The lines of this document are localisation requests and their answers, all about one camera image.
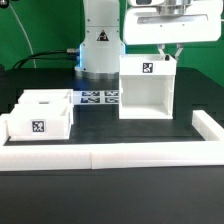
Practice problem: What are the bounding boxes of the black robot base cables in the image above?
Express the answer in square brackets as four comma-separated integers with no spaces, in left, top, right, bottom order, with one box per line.
[11,48,81,70]

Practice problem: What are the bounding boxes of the white drawer tray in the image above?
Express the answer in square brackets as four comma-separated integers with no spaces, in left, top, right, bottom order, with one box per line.
[18,89,73,104]
[7,103,73,141]

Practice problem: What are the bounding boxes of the white U-shaped fence frame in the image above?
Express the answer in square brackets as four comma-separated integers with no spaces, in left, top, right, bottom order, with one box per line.
[0,110,224,171]

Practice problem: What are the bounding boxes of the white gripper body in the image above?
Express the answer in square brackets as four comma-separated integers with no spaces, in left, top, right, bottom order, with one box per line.
[123,0,223,45]

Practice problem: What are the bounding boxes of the white front drawer tray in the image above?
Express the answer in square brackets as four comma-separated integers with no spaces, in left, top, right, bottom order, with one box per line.
[7,103,73,141]

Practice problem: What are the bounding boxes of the white rear drawer tray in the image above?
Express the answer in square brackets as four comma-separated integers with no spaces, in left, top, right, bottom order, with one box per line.
[18,89,73,104]

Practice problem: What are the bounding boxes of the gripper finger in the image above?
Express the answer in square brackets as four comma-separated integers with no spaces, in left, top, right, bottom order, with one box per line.
[174,43,184,61]
[157,44,166,57]

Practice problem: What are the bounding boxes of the white thin cable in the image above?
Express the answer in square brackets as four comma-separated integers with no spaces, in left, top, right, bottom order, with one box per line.
[8,2,38,69]

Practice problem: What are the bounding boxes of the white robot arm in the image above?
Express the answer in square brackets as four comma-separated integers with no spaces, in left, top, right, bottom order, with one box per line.
[75,0,223,79]

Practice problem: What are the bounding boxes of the white fiducial marker sheet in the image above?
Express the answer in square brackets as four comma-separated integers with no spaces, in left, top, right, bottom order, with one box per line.
[73,90,119,105]

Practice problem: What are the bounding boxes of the white drawer cabinet box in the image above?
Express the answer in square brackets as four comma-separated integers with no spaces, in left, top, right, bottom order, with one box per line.
[119,54,177,119]

